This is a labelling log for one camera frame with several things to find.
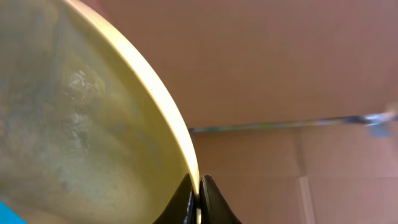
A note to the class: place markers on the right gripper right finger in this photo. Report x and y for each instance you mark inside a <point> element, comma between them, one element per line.
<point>214,207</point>

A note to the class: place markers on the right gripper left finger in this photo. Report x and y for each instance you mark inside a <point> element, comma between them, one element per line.
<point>181,208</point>

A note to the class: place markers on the yellow plate front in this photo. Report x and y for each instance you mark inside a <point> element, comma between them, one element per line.
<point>89,133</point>

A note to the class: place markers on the teal plastic tray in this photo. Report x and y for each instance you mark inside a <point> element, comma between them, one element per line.
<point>7,216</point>

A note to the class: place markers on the metal rail in background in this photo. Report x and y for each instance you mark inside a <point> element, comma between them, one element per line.
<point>376,123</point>

